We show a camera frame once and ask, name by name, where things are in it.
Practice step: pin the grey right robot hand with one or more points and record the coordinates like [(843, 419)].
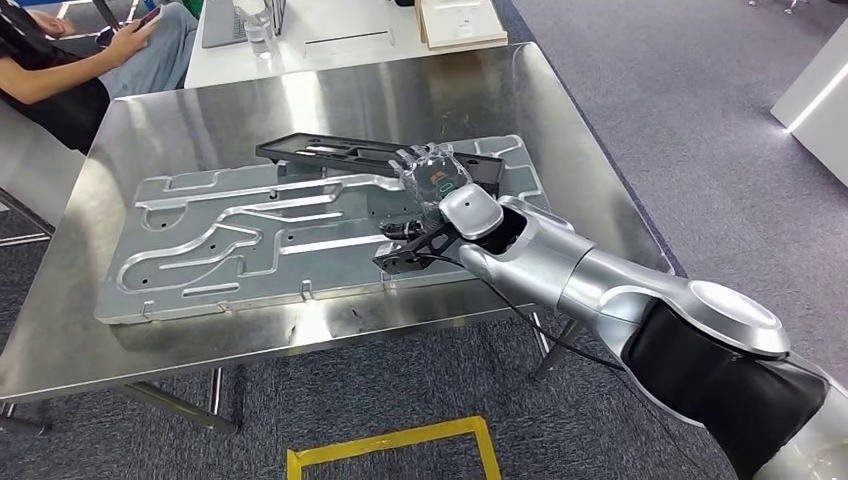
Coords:
[(434, 175)]

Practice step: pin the black plastic frame part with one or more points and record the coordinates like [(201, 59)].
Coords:
[(298, 147)]

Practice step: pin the dark smartphone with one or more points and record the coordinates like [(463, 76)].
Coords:
[(148, 18)]

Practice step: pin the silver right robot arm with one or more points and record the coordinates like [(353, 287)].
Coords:
[(596, 285)]

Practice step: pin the stainless steel workbench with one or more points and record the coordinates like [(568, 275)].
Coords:
[(331, 99)]

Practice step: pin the white board stack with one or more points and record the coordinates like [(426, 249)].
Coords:
[(464, 23)]

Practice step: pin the flat white bar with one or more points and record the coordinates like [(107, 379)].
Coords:
[(348, 41)]

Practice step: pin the white desk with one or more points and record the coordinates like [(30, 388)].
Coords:
[(344, 20)]

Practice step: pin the clear water bottle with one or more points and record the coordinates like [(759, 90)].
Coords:
[(260, 33)]

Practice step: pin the stamped grey metal plate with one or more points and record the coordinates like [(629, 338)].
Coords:
[(199, 265)]

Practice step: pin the grey laptop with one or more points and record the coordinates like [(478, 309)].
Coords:
[(222, 23)]

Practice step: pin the yellow floor tape square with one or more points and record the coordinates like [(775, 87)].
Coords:
[(397, 440)]

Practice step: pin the person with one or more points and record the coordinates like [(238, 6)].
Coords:
[(60, 99)]

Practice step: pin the white lit display plinth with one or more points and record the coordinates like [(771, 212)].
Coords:
[(821, 106)]

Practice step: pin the steel side table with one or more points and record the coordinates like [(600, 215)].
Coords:
[(33, 166)]

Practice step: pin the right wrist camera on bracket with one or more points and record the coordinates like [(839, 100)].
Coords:
[(397, 260)]

